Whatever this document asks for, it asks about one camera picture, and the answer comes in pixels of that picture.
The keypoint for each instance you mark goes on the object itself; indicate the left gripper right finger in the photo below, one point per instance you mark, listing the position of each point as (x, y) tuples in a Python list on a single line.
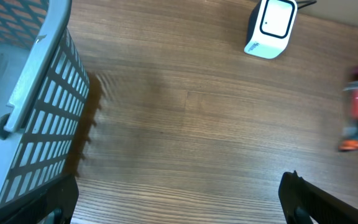
[(303, 202)]

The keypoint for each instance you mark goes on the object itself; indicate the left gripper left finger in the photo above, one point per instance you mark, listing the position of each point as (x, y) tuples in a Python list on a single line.
[(53, 203)]

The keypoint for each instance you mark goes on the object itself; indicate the white barcode scanner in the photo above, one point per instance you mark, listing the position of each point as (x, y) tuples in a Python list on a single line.
[(269, 28)]

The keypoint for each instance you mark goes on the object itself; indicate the grey plastic shopping basket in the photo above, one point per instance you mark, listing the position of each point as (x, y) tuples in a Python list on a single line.
[(43, 91)]

